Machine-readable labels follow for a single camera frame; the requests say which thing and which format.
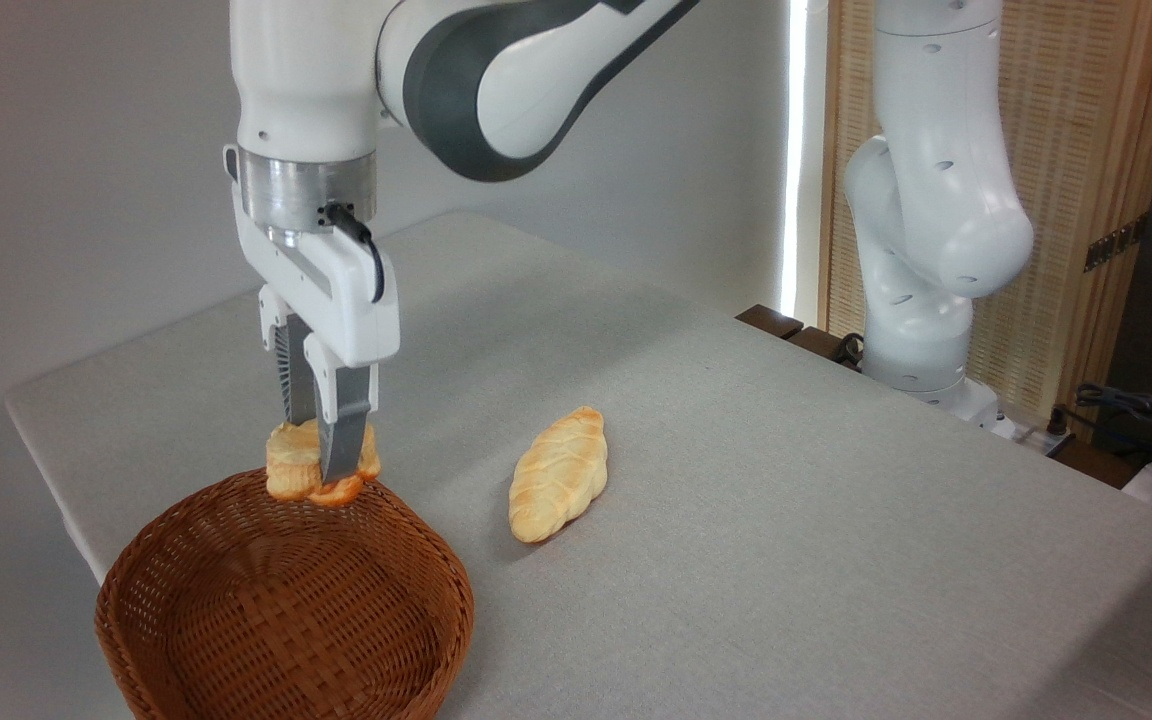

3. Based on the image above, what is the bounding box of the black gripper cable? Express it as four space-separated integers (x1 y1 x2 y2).
323 202 388 305

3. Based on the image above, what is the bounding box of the brown woven wicker basket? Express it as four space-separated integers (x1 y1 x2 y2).
93 466 477 720

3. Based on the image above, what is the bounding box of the grey table cloth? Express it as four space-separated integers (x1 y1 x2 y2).
3 209 1152 720

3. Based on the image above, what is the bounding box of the small chunky bread roll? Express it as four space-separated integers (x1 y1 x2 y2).
264 419 383 509

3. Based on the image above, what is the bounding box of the dark wooden furniture edge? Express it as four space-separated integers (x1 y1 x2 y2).
735 303 865 373

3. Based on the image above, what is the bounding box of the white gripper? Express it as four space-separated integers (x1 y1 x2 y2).
223 144 403 485

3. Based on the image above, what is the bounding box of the long oval bread loaf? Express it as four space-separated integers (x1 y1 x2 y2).
507 404 610 546

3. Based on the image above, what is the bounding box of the dark tangled cable bundle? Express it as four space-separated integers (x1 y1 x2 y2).
1072 382 1152 453

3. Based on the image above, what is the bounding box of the light wooden slatted screen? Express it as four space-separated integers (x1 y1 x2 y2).
820 0 1152 443

